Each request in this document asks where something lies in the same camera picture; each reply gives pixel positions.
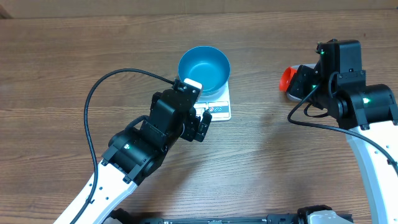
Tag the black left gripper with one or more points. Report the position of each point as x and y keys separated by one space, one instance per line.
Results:
x=193 y=122

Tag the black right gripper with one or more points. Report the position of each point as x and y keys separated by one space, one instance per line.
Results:
x=301 y=81

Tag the red scoop with blue handle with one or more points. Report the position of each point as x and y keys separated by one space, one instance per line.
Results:
x=286 y=78

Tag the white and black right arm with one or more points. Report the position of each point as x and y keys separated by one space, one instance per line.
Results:
x=366 y=114

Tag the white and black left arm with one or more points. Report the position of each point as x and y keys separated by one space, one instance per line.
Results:
x=136 y=152

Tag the white digital kitchen scale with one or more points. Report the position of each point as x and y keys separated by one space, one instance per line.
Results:
x=218 y=104

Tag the blue plastic bowl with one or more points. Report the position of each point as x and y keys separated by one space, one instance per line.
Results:
x=206 y=65

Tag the clear plastic food container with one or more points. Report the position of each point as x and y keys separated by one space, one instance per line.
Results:
x=295 y=93

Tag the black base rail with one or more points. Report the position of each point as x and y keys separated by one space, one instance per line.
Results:
x=313 y=214

